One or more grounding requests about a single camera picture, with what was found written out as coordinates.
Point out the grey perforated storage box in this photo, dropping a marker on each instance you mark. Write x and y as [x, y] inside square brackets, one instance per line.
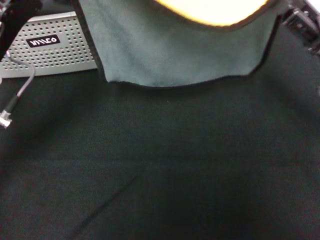
[57, 57]

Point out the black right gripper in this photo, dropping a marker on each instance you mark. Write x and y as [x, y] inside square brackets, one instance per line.
[308, 27]

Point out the grey and yellow towel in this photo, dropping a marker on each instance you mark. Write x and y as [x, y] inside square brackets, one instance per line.
[175, 55]

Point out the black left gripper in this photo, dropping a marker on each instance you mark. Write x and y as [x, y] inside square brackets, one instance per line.
[17, 20]

